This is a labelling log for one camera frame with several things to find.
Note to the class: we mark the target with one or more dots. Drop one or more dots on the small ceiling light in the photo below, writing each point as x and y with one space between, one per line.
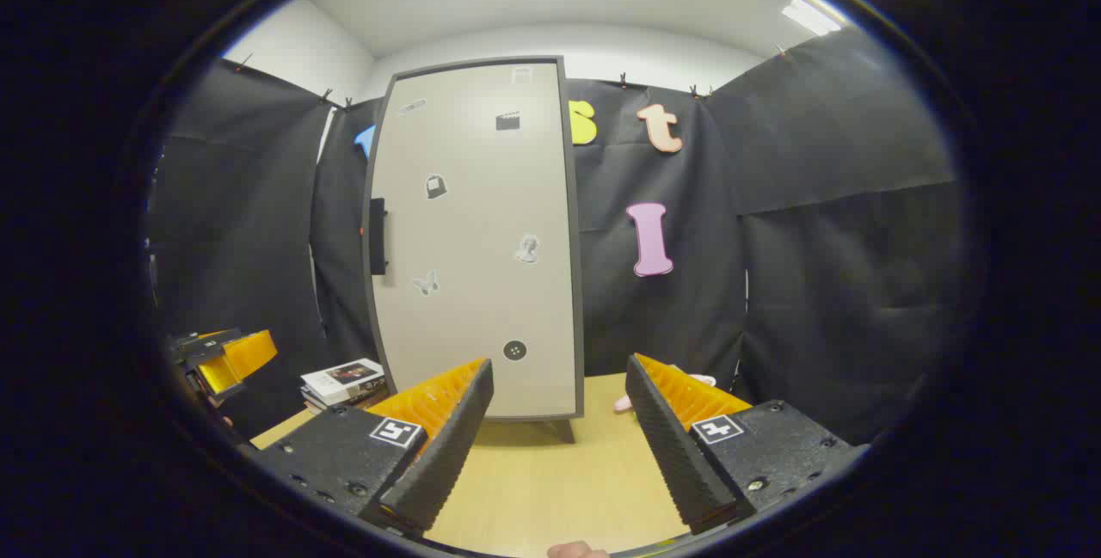
810 16

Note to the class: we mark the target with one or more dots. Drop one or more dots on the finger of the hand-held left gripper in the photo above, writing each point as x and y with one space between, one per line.
249 356
206 345

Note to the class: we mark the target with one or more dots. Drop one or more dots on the stack of books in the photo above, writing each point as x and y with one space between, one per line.
342 379

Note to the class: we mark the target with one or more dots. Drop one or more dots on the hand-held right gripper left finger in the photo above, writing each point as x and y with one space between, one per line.
447 446

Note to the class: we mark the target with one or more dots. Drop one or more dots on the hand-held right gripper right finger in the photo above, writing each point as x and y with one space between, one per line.
675 446

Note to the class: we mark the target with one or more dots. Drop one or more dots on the light grey cabinet door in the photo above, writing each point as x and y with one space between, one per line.
482 223

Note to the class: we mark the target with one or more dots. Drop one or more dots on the dark grey cabinet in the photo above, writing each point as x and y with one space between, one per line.
563 431

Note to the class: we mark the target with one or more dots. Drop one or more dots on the black backdrop cloth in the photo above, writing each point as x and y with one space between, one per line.
817 197

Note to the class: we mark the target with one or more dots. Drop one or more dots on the pink and green plush toy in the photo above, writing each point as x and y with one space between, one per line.
621 404

